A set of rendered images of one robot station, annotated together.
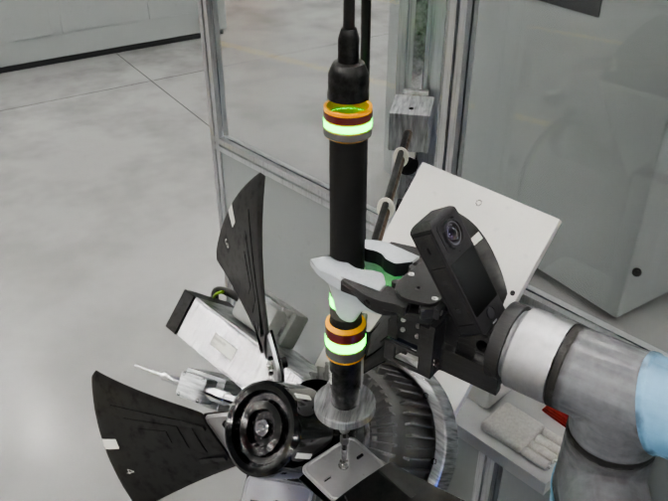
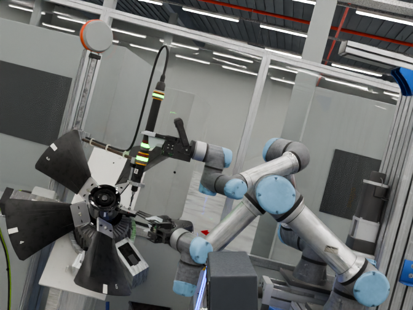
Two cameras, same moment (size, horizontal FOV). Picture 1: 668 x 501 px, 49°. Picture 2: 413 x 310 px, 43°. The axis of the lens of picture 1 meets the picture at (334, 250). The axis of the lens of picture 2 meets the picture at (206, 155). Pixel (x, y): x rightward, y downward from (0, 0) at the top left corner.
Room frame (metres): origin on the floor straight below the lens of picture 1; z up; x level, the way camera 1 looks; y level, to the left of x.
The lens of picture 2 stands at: (-0.91, 1.34, 1.53)
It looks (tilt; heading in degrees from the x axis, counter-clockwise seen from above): 2 degrees down; 312
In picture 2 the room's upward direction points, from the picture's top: 14 degrees clockwise
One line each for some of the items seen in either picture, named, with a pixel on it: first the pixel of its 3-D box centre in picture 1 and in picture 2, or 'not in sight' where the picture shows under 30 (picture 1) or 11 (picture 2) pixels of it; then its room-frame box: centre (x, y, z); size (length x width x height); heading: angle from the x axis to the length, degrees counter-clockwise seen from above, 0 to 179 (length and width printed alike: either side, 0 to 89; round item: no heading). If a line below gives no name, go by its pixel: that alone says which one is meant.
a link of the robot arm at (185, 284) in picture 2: not in sight; (187, 275); (0.21, 0.03, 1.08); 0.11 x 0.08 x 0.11; 132
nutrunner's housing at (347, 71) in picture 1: (346, 258); (148, 133); (0.61, -0.01, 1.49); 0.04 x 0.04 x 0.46
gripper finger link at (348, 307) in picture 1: (345, 294); (152, 140); (0.58, -0.01, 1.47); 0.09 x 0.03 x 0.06; 62
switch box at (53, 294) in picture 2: not in sight; (64, 286); (1.01, -0.10, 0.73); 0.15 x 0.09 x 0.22; 133
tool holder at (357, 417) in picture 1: (346, 370); (137, 171); (0.62, -0.01, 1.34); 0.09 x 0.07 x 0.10; 168
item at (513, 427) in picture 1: (525, 435); not in sight; (0.96, -0.36, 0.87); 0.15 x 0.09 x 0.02; 43
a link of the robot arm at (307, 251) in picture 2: not in sight; (317, 243); (0.22, -0.79, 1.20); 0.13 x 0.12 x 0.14; 170
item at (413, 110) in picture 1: (412, 121); (78, 138); (1.23, -0.14, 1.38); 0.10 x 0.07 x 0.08; 168
